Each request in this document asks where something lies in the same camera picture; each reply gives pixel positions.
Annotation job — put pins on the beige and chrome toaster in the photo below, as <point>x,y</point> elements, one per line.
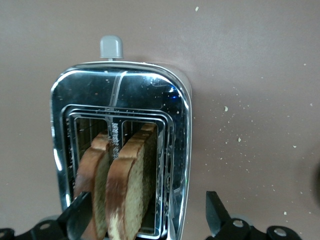
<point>140,90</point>

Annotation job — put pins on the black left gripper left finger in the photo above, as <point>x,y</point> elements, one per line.
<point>77,217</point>

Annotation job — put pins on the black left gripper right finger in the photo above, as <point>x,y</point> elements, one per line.
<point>217,220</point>

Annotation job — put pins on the brown toasted bread slice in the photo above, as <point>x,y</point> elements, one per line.
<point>97,162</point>
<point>130,180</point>

